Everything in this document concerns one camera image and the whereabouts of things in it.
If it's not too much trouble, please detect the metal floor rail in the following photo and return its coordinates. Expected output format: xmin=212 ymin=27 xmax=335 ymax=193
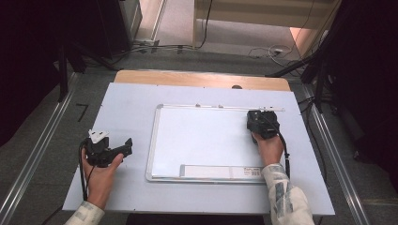
xmin=301 ymin=85 xmax=373 ymax=225
xmin=0 ymin=73 xmax=79 ymax=225

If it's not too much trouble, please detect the black metal stand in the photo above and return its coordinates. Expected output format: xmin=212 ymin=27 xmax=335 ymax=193
xmin=266 ymin=31 xmax=332 ymax=114
xmin=56 ymin=43 xmax=70 ymax=103

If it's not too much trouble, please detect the right hand-held gripper black cable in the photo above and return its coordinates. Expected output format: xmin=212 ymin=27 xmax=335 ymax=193
xmin=264 ymin=114 xmax=292 ymax=180

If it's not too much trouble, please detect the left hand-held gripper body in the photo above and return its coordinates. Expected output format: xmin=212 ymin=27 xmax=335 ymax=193
xmin=79 ymin=128 xmax=117 ymax=169

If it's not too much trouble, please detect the light wooden furniture frame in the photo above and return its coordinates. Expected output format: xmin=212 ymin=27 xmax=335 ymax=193
xmin=191 ymin=0 xmax=343 ymax=50

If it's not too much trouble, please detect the white tabletop sheet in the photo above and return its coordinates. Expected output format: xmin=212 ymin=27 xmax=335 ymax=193
xmin=61 ymin=82 xmax=336 ymax=217

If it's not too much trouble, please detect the person's left hand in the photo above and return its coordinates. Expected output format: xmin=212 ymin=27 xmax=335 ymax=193
xmin=81 ymin=148 xmax=125 ymax=210

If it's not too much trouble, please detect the person's right hand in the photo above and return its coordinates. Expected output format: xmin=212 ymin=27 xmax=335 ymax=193
xmin=251 ymin=132 xmax=285 ymax=167

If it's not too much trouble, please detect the white floor cable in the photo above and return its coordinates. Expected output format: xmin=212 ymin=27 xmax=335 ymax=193
xmin=248 ymin=44 xmax=295 ymax=61

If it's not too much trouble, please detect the left hand-held gripper black cable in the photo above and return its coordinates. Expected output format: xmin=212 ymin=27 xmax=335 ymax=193
xmin=78 ymin=140 xmax=95 ymax=202

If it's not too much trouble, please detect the white whiteboard with metal frame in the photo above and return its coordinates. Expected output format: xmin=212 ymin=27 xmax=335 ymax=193
xmin=145 ymin=103 xmax=273 ymax=184

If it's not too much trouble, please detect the black floor cable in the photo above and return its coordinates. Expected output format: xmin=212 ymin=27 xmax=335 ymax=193
xmin=112 ymin=0 xmax=214 ymax=59

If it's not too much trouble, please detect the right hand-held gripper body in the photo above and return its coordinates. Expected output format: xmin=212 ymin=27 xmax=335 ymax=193
xmin=246 ymin=106 xmax=285 ymax=141

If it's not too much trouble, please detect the dark cabinet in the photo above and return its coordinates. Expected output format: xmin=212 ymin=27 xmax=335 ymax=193
xmin=95 ymin=0 xmax=143 ymax=60

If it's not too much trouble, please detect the hand-held gripper black cable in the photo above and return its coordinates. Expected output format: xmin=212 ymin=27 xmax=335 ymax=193
xmin=264 ymin=114 xmax=292 ymax=180
xmin=78 ymin=140 xmax=95 ymax=202

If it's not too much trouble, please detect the wooden table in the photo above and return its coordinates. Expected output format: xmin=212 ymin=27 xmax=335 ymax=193
xmin=114 ymin=69 xmax=292 ymax=92

